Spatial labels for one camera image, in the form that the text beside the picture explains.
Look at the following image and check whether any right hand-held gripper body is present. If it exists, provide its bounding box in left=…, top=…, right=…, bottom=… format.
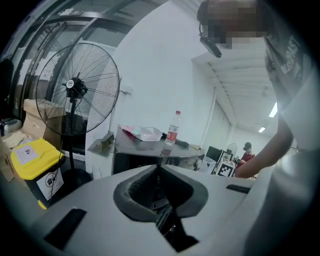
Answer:
left=216, top=149, right=238, bottom=179

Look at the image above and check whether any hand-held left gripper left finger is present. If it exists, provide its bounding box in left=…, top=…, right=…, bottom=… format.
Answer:
left=29, top=164, right=176, bottom=256

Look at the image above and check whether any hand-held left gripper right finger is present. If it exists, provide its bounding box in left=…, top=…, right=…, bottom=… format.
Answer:
left=159, top=164, right=259, bottom=256

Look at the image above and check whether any person's right forearm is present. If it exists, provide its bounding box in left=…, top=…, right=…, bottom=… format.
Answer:
left=234, top=119, right=295, bottom=179

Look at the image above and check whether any small white machine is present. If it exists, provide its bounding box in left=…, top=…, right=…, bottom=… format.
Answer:
left=0, top=117, right=23, bottom=137

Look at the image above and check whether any black monitor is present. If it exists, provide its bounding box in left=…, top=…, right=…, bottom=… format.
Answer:
left=205, top=145, right=224, bottom=163

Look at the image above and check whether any small black standing fan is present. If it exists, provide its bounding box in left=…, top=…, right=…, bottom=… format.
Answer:
left=225, top=142, right=238, bottom=161

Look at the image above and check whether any clear bottle with red label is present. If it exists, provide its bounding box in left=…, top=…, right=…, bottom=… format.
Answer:
left=164, top=110, right=182, bottom=147

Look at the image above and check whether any dark grey table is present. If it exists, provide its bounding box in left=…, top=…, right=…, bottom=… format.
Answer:
left=111, top=124, right=206, bottom=176

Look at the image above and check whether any grey dustpan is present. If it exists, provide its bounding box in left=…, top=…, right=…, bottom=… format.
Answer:
left=87, top=129, right=116, bottom=158

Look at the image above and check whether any black bin with yellow lid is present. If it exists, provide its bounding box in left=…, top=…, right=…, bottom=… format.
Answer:
left=10, top=137, right=66, bottom=210

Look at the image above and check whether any white and pink plastic bag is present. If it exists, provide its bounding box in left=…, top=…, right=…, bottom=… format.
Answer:
left=119, top=124, right=164, bottom=143

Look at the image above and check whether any person's white printed t-shirt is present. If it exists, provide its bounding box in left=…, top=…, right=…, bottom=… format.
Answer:
left=247, top=22, right=320, bottom=256

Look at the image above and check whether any large cardboard box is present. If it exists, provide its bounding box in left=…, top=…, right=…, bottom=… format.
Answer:
left=21, top=98, right=68, bottom=151

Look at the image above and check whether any large black standing fan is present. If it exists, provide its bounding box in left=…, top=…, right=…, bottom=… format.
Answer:
left=35, top=42, right=121, bottom=191

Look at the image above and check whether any black-framed glass partition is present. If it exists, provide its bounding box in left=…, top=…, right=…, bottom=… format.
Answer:
left=0, top=0, right=161, bottom=121

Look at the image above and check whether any black head-worn camera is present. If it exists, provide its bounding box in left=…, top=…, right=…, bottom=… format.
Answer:
left=198, top=21, right=223, bottom=59

